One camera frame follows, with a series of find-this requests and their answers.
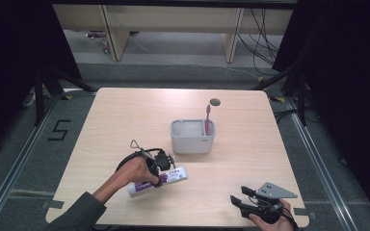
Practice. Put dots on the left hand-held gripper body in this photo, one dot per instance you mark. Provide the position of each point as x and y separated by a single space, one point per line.
162 162

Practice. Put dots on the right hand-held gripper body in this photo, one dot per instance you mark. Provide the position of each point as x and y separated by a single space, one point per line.
269 205

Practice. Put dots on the purple and white toothpaste tube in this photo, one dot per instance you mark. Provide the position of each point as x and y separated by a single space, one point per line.
173 175

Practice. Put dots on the grey toothbrush holder box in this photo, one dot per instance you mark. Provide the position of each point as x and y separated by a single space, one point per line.
189 142

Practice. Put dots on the pink toothbrush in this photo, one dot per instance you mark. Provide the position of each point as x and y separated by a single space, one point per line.
207 118

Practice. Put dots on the person's left hand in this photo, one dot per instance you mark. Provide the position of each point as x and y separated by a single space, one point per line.
138 171

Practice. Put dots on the person's right hand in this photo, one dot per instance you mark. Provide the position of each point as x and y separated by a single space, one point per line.
282 224

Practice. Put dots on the black metal stand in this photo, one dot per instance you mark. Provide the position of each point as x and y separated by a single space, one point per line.
39 96
302 96

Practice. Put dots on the small bottle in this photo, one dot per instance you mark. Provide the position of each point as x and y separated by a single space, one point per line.
105 46

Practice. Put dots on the light wooden desk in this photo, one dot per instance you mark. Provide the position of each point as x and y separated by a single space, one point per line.
173 19

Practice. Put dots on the dark curtain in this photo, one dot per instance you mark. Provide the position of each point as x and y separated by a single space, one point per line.
350 80
9 64

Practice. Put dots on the aluminium floor rail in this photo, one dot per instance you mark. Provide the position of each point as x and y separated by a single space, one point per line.
321 166
16 163

